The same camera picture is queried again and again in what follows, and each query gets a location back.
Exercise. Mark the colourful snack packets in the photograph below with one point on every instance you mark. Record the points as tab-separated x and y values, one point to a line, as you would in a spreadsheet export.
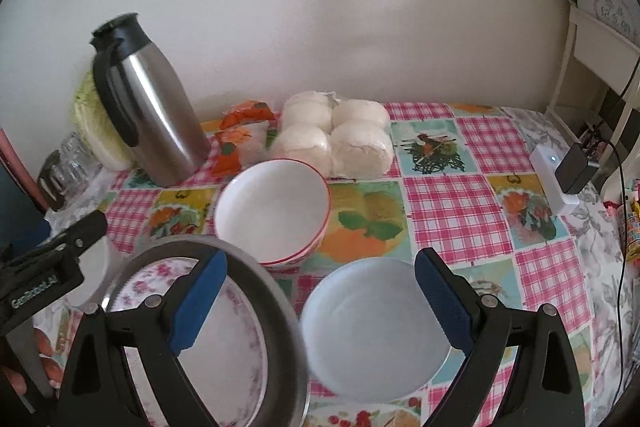
630	227

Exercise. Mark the black power adapter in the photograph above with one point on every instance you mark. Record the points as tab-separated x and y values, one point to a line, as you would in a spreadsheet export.
577	167

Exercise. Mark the round floral rimmed plate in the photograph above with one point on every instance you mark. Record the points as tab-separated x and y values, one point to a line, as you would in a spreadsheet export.
235	357

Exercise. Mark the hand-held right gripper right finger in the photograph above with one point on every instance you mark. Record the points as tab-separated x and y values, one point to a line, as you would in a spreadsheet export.
445	302

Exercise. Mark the napa cabbage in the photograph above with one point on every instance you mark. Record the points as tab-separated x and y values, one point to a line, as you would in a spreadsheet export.
92	132

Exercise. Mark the pink checked picture tablecloth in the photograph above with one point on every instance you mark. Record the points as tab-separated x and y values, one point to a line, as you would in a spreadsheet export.
450	207

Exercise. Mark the white shelf rack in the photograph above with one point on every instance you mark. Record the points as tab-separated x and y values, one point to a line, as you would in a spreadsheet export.
600	52

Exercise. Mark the orange snack packet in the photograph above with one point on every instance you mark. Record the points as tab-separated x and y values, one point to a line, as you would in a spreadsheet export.
240	132

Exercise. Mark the white power strip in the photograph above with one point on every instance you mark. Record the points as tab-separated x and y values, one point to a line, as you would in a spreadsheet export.
547	177

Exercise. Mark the bag of steamed buns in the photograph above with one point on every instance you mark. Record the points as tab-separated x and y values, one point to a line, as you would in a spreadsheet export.
330	137

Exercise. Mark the stainless steel basin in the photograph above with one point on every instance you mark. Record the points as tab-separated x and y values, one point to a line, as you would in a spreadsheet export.
282	307

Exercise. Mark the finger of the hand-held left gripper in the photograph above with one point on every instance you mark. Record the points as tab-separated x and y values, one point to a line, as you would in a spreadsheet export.
75	234

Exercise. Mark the pink board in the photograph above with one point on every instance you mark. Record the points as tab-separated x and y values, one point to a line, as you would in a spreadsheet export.
12	157

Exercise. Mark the person's left hand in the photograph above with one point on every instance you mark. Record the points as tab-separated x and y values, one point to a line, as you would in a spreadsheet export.
50	357

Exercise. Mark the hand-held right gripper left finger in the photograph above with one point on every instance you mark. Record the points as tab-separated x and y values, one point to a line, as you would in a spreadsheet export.
197	302

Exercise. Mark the grey floral cloth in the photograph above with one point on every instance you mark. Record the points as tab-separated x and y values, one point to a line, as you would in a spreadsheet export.
595	267

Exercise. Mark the red rimmed strawberry print bowl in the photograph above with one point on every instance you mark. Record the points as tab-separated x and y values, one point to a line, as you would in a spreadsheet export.
270	207

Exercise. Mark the clear drinking glass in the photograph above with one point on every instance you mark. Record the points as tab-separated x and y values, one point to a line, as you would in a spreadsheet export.
77	152
75	179

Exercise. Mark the stainless steel thermos jug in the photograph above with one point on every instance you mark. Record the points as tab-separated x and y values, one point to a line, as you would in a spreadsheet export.
160	107

